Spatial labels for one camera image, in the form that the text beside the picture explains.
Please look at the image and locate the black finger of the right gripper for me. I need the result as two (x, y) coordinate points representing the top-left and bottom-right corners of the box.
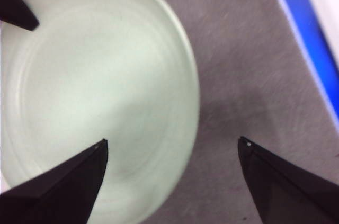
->
(0, 0), (40, 32)

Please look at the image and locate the pale green round plate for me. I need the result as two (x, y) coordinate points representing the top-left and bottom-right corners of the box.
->
(0, 0), (200, 223)

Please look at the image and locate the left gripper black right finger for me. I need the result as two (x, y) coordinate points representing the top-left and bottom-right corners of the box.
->
(237, 136), (339, 224)

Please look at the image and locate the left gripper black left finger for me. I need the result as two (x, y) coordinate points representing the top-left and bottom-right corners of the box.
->
(0, 138), (109, 224)

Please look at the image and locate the blue table edge strip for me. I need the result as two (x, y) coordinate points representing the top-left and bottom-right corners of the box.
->
(267, 0), (339, 124)

